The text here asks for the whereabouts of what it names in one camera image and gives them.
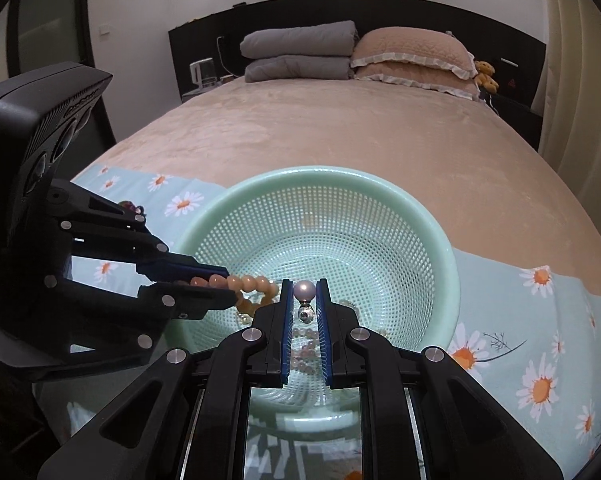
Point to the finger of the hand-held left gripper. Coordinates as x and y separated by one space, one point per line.
155 255
170 302

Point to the pink ruffled pillow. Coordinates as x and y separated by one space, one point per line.
420 82
410 50

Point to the white bedside appliance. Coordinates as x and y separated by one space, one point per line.
203 74

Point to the white wall socket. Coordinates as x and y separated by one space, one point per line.
105 29

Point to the black headboard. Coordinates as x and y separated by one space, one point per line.
280 15

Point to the pearl drop earring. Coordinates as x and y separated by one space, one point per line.
304 290

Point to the brown teddy bear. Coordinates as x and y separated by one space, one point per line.
486 75

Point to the pink bed cover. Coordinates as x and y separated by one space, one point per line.
380 135

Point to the iridescent brooch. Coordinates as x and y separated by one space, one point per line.
126 205

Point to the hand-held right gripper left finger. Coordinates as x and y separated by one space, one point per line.
285 330

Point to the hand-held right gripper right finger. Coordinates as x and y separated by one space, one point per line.
323 330

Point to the blue daisy print cloth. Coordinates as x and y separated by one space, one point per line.
530 340

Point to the green plastic mesh basket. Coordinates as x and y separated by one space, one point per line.
380 240

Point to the dark glass door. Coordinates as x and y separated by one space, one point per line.
45 20

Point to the cream curtain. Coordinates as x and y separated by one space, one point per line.
580 85

